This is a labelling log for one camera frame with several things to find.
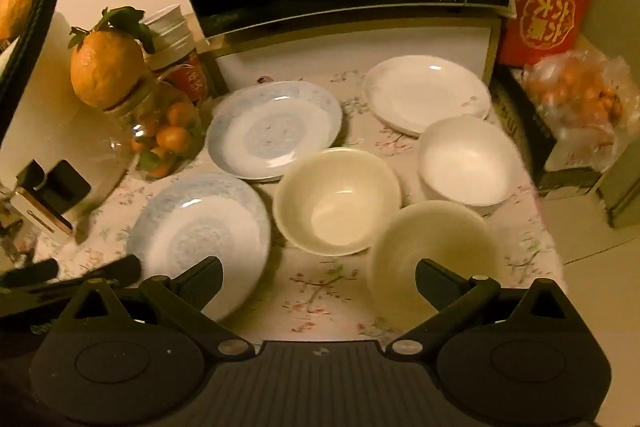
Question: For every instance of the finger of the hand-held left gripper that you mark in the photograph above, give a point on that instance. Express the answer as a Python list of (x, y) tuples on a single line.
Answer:
[(30, 274), (100, 274)]

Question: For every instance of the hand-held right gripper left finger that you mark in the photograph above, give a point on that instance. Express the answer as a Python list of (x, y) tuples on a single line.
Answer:
[(201, 282)]

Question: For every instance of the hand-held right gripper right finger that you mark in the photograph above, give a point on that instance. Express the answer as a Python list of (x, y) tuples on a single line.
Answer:
[(435, 284)]

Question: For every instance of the cream bowl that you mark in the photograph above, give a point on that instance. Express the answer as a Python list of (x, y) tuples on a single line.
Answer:
[(435, 237), (335, 202)]

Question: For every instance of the blue patterned plate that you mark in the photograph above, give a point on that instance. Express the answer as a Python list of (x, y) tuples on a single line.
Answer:
[(200, 232), (272, 129)]

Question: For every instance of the white bowl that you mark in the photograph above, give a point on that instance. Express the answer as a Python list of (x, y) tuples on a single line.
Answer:
[(467, 162)]

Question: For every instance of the white swirl pattern plate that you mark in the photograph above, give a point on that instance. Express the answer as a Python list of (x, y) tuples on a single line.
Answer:
[(425, 94)]

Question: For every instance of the floral tablecloth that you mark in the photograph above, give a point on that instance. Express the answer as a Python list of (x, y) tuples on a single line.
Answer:
[(325, 287)]

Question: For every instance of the glass jar of kumquats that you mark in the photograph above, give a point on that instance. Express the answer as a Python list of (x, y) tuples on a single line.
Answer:
[(165, 132)]

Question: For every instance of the white air fryer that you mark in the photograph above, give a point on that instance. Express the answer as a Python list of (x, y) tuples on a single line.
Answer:
[(55, 107)]

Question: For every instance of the black box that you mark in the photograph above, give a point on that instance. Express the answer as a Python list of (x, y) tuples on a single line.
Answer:
[(530, 142)]

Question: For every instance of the large orange with leaves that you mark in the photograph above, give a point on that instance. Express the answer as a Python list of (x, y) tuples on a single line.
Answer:
[(105, 67)]

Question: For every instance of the plastic bag of oranges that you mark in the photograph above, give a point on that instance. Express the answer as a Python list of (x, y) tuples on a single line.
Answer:
[(575, 107)]

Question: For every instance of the red jar with white lid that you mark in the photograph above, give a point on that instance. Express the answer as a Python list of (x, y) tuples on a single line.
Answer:
[(180, 52)]

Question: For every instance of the white microwave stand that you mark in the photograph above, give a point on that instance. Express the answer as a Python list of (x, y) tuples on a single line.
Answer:
[(300, 57)]

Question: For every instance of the large orange fruit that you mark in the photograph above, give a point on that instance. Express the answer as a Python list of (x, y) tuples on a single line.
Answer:
[(15, 9)]

